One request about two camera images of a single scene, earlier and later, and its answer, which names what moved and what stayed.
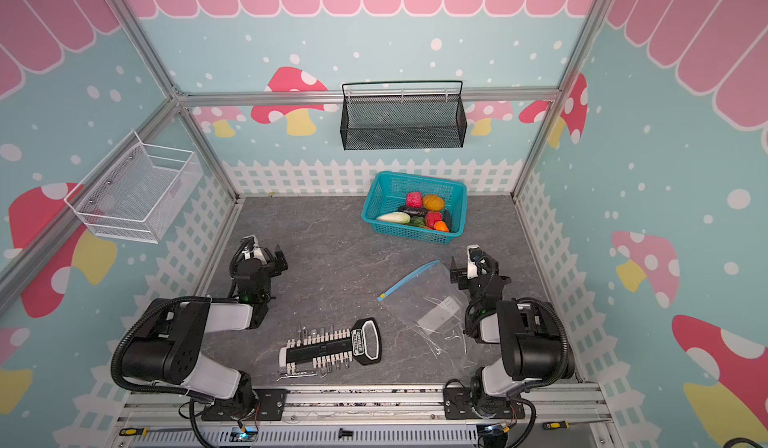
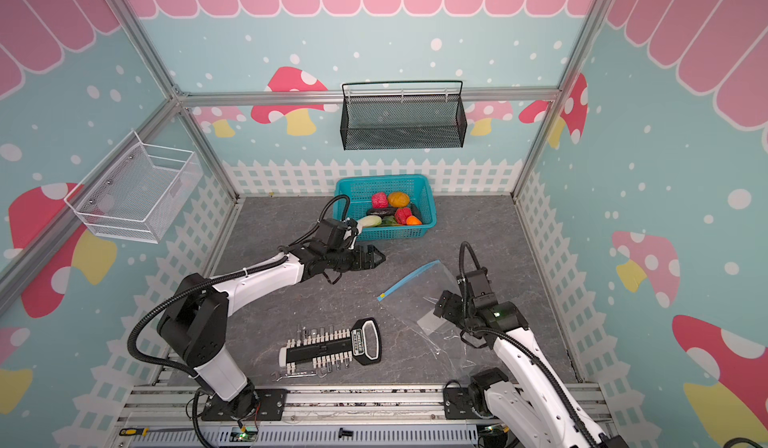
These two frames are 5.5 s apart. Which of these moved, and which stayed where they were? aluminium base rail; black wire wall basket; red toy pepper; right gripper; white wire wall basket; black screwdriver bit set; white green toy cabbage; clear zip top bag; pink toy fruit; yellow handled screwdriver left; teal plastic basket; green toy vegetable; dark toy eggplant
Moved: pink toy fruit; green toy vegetable; white green toy cabbage; red toy pepper; teal plastic basket; dark toy eggplant; right gripper
Stayed: yellow handled screwdriver left; aluminium base rail; white wire wall basket; clear zip top bag; black screwdriver bit set; black wire wall basket
